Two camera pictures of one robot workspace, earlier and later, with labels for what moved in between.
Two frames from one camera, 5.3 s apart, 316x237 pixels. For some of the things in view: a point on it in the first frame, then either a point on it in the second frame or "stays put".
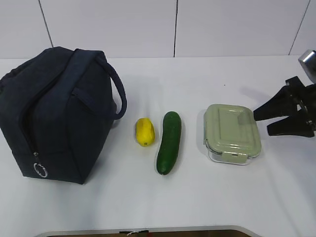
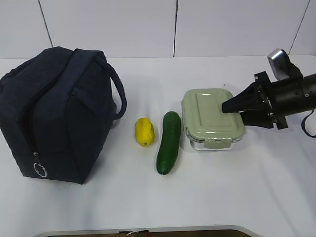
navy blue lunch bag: [58, 108] stays put
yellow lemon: [145, 131] stays put
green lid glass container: [231, 134] → [207, 126]
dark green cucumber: [168, 153] stays put
